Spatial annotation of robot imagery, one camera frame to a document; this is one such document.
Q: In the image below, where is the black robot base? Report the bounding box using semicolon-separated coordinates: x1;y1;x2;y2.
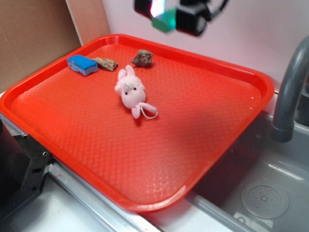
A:
0;122;50;222

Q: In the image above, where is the grey plastic sink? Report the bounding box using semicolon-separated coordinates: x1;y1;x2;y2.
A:
145;100;309;232

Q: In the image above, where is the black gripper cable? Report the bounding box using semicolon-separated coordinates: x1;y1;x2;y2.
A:
205;0;230;22

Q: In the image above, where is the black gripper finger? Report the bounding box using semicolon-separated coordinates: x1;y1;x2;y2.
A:
176;4;208;36
134;0;153;17

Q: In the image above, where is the round sink drain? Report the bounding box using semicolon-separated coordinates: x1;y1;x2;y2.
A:
240;179;290;219

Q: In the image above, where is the brown cardboard panel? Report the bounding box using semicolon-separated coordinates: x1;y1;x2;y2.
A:
0;0;110;92

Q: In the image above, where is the brown wood piece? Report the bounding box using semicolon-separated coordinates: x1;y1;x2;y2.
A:
93;58;118;72

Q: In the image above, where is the brown rock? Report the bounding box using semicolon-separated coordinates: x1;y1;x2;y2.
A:
131;49;154;67

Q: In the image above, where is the blue sponge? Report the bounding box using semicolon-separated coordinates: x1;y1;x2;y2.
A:
67;55;98;76

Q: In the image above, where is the red plastic tray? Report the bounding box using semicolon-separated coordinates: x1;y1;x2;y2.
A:
0;34;274;213

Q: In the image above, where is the green wooden block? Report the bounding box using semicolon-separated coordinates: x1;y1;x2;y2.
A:
151;8;177;33

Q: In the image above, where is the grey sink faucet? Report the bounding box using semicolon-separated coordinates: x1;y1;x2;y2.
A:
271;36;309;143

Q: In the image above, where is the pink plush bunny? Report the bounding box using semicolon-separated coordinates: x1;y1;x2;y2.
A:
114;65;158;119

